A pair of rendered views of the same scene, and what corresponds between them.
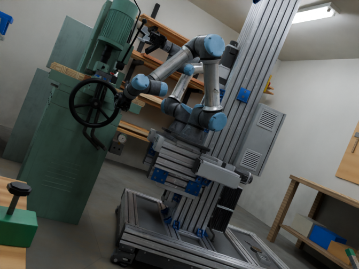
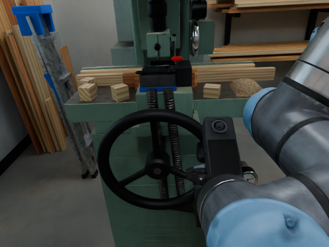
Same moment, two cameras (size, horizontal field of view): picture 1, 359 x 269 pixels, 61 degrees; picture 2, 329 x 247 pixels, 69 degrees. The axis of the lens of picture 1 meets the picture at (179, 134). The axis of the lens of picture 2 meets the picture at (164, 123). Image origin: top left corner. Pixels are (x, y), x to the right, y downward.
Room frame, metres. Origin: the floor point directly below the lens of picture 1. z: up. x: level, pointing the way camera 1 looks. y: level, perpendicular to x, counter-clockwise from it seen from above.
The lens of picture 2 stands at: (1.35, 0.28, 1.16)
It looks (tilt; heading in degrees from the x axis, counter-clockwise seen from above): 28 degrees down; 28
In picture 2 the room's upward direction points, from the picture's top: 3 degrees counter-clockwise
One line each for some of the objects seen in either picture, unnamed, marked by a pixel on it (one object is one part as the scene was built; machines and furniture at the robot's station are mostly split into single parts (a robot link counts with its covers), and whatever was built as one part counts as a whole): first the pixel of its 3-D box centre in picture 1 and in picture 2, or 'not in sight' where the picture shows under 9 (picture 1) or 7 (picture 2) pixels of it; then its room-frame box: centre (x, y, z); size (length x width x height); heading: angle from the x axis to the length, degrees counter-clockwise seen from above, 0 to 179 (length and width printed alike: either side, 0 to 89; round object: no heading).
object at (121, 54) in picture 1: (124, 53); not in sight; (2.31, 0.62, 1.22); 0.09 x 0.08 x 0.15; 26
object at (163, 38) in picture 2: (100, 69); (159, 44); (2.07, 0.67, 1.03); 0.14 x 0.07 x 0.09; 26
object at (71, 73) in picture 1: (100, 86); (174, 77); (2.07, 0.63, 0.92); 0.67 x 0.02 x 0.04; 116
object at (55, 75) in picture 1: (96, 92); (166, 103); (1.97, 0.60, 0.87); 0.61 x 0.30 x 0.06; 116
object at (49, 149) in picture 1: (62, 155); (167, 181); (2.16, 0.72, 0.35); 0.58 x 0.45 x 0.71; 26
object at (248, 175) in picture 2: (121, 139); (245, 178); (1.98, 0.34, 0.65); 0.06 x 0.04 x 0.08; 116
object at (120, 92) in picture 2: (79, 77); (120, 92); (1.88, 0.71, 0.92); 0.04 x 0.03 x 0.04; 156
